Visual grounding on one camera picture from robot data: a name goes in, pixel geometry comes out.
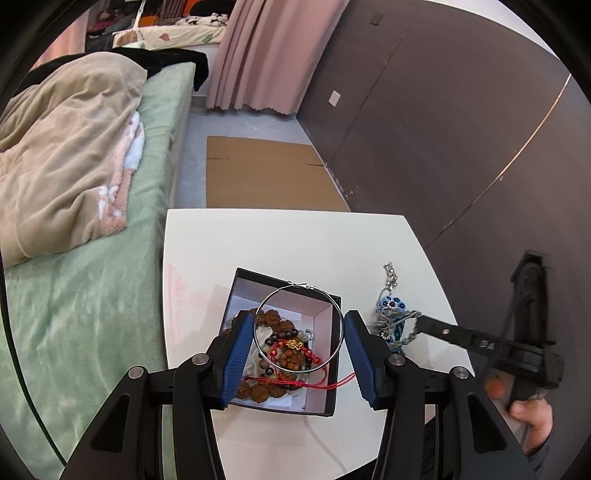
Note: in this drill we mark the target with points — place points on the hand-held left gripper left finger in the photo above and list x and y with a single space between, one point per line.
235 364

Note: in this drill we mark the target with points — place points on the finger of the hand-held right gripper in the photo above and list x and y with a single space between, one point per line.
461 336

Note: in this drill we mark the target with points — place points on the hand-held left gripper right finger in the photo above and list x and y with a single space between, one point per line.
362 360

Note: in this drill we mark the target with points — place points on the black jewelry box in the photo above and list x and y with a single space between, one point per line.
318 387

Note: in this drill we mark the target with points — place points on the silver hoop bangle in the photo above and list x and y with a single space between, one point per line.
298 286

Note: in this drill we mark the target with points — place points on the person's right forearm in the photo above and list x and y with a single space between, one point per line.
541 454

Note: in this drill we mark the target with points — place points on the person's right hand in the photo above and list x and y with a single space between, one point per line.
535 420

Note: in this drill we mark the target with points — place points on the white low table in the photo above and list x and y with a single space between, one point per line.
277 240

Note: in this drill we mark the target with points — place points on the bed with green sheet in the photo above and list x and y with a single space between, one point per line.
92 323

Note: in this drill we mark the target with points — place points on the flattened cardboard sheet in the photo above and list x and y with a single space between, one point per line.
263 175

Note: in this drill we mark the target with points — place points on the beige blanket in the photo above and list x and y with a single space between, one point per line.
60 138

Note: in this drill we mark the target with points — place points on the black cloth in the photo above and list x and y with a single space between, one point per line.
184 60

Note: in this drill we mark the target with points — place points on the pink curtain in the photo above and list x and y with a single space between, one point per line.
62 44
263 50

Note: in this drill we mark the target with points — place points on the bed with printed duvet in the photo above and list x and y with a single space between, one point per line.
175 34

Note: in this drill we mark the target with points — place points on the white folding stand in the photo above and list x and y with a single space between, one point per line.
143 7

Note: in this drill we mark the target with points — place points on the white wall socket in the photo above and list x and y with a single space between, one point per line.
334 97

